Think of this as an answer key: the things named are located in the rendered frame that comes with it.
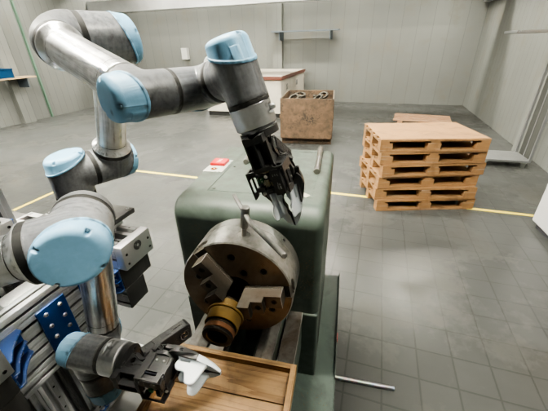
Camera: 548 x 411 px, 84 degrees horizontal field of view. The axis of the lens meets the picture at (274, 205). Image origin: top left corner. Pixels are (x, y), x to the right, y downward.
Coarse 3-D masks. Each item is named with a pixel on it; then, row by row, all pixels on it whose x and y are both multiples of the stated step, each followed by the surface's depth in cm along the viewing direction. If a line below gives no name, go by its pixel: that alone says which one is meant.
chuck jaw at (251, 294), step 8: (248, 288) 80; (256, 288) 80; (264, 288) 79; (272, 288) 79; (280, 288) 78; (288, 288) 79; (248, 296) 77; (256, 296) 77; (264, 296) 76; (272, 296) 76; (280, 296) 76; (288, 296) 80; (240, 304) 75; (248, 304) 75; (256, 304) 75; (264, 304) 77; (272, 304) 77; (280, 304) 76; (248, 312) 74; (256, 312) 77
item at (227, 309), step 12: (228, 300) 76; (216, 312) 72; (228, 312) 72; (240, 312) 74; (216, 324) 69; (228, 324) 71; (240, 324) 74; (204, 336) 71; (216, 336) 74; (228, 336) 69
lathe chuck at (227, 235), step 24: (216, 240) 78; (240, 240) 77; (192, 264) 82; (240, 264) 78; (264, 264) 77; (288, 264) 80; (192, 288) 87; (240, 288) 90; (264, 312) 85; (288, 312) 83
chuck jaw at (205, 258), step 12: (204, 252) 79; (204, 264) 76; (216, 264) 79; (204, 276) 78; (216, 276) 77; (228, 276) 81; (204, 288) 77; (216, 288) 76; (228, 288) 78; (216, 300) 75
